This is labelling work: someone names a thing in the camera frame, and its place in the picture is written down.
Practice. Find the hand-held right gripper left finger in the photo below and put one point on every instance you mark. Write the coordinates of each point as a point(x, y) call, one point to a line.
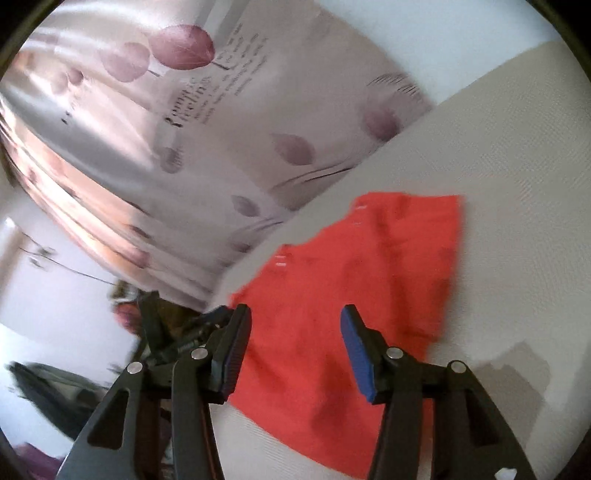
point(233, 355)

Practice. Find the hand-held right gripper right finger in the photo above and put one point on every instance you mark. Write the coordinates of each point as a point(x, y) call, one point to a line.
point(360, 355)

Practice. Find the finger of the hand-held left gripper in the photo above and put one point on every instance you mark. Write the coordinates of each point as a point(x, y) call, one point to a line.
point(148, 318)
point(214, 318)

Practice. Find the red sweater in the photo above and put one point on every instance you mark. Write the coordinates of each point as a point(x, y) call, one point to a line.
point(369, 258)

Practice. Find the floral cloth pile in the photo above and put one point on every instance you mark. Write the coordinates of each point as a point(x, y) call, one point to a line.
point(122, 318)

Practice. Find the dark cloth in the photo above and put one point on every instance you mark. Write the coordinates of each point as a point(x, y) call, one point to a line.
point(55, 392)

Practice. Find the leaf print curtain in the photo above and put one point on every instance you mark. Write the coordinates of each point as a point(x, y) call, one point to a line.
point(207, 161)

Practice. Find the purple cloth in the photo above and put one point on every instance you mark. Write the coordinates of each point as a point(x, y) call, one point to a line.
point(37, 461)

